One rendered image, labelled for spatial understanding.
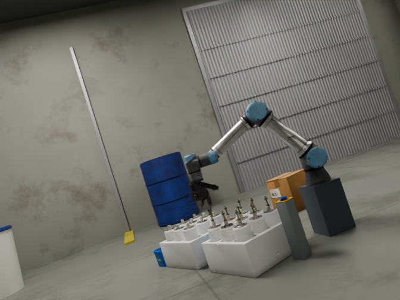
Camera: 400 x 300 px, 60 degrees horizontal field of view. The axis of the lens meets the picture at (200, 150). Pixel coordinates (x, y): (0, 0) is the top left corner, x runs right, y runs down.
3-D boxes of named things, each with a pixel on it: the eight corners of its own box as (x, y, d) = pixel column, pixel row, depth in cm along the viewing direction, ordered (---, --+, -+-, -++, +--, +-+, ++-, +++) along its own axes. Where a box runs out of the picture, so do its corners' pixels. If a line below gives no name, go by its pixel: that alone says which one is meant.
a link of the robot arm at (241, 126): (254, 102, 219) (199, 156, 222) (255, 99, 208) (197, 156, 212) (267, 115, 218) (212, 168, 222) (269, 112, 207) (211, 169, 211)
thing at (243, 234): (251, 253, 191) (241, 222, 192) (263, 254, 183) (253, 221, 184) (238, 261, 185) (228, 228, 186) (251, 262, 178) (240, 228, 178)
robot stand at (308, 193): (337, 222, 220) (322, 178, 221) (356, 226, 203) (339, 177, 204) (313, 233, 216) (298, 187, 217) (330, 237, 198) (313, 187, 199)
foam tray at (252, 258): (255, 246, 228) (246, 220, 228) (302, 247, 196) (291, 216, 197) (210, 272, 205) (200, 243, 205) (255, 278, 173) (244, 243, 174)
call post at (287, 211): (301, 253, 187) (283, 199, 188) (312, 254, 181) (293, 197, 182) (293, 259, 182) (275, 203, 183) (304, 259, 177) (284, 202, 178)
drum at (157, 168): (195, 210, 495) (177, 152, 498) (204, 213, 437) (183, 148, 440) (156, 224, 482) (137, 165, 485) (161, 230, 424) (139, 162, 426)
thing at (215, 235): (228, 258, 197) (218, 227, 197) (213, 261, 201) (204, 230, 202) (234, 252, 205) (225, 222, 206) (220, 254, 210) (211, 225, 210)
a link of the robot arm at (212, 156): (215, 149, 211) (198, 155, 212) (214, 149, 199) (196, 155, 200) (219, 161, 210) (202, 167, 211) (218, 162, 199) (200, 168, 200)
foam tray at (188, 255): (206, 245, 271) (199, 223, 272) (240, 245, 241) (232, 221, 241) (166, 267, 247) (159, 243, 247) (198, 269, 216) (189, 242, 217)
